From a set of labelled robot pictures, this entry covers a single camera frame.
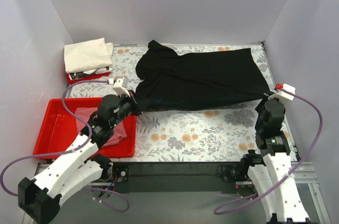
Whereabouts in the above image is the folded cream white t-shirt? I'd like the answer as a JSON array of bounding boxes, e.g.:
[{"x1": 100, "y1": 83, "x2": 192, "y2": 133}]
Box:
[{"x1": 64, "y1": 38, "x2": 113, "y2": 74}]

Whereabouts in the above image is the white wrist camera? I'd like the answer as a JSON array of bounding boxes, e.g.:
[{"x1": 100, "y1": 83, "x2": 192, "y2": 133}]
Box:
[
  {"x1": 268, "y1": 84, "x2": 296, "y2": 103},
  {"x1": 109, "y1": 77, "x2": 130, "y2": 96}
]

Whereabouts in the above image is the aluminium frame rail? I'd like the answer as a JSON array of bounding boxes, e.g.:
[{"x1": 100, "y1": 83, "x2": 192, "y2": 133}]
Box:
[{"x1": 33, "y1": 163, "x2": 318, "y2": 186}]

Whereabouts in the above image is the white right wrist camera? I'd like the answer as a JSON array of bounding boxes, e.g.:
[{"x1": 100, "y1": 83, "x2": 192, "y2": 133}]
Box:
[{"x1": 268, "y1": 84, "x2": 296, "y2": 103}]

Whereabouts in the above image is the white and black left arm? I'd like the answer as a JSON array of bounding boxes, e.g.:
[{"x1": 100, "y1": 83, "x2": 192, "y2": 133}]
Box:
[{"x1": 18, "y1": 90, "x2": 139, "y2": 223}]

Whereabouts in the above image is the small red tray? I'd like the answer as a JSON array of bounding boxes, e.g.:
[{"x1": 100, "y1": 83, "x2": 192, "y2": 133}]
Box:
[{"x1": 66, "y1": 72, "x2": 110, "y2": 84}]

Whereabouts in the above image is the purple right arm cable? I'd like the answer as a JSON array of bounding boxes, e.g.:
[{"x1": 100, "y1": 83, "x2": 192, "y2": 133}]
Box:
[{"x1": 213, "y1": 88, "x2": 324, "y2": 215}]

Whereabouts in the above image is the floral patterned table mat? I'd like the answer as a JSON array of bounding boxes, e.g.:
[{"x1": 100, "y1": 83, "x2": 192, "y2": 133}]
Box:
[{"x1": 66, "y1": 45, "x2": 295, "y2": 163}]

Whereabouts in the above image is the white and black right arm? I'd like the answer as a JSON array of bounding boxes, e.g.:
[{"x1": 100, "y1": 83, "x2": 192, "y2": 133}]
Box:
[{"x1": 239, "y1": 93, "x2": 310, "y2": 223}]

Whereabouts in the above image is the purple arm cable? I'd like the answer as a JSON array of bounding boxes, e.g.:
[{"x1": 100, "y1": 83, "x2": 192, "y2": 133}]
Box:
[
  {"x1": 0, "y1": 78, "x2": 130, "y2": 213},
  {"x1": 213, "y1": 88, "x2": 324, "y2": 215}
]

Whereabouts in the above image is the large red plastic tray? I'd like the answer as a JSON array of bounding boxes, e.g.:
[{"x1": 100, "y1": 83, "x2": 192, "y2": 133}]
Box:
[{"x1": 33, "y1": 98, "x2": 137, "y2": 158}]

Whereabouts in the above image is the pink t-shirt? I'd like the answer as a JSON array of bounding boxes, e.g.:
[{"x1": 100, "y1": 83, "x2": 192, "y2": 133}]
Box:
[{"x1": 75, "y1": 106, "x2": 128, "y2": 148}]

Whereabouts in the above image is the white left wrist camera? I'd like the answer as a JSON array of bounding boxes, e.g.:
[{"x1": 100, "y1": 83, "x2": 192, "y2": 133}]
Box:
[{"x1": 109, "y1": 77, "x2": 130, "y2": 96}]

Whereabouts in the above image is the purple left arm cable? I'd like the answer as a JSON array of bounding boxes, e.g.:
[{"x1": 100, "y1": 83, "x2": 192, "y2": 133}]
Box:
[{"x1": 0, "y1": 78, "x2": 130, "y2": 213}]

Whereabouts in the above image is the folded black white striped t-shirt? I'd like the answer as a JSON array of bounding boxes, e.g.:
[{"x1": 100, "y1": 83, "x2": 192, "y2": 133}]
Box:
[{"x1": 68, "y1": 66, "x2": 112, "y2": 80}]

